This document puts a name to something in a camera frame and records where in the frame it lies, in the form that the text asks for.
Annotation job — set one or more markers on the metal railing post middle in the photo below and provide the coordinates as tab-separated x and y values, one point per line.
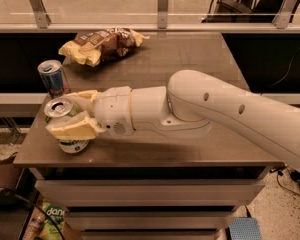
162	14

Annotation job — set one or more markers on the green snack bag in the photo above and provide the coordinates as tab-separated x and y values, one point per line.
53	222

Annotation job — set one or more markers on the brown yellow chip bag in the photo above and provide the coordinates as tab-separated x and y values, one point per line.
93	48

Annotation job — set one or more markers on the white green 7up can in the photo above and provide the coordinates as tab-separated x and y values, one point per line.
58	111

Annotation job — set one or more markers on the plastic bottle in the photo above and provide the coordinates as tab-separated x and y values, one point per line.
34	227

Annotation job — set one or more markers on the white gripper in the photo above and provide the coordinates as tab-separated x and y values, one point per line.
114	112

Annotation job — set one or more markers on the metal railing post left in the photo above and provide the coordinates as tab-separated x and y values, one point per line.
41	16

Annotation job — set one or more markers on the metal railing post right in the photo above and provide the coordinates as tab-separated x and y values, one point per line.
284	15

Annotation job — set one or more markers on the blue perforated box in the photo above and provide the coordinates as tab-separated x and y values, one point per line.
245	229

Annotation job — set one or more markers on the grey drawer cabinet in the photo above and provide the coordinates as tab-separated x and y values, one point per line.
147	186

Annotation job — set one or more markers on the blue silver energy drink can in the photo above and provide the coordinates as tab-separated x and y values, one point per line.
53	77

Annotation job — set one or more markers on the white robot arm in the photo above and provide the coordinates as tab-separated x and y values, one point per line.
186	107

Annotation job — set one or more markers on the metal railing post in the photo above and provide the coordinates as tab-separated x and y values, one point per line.
284	15
162	14
41	16

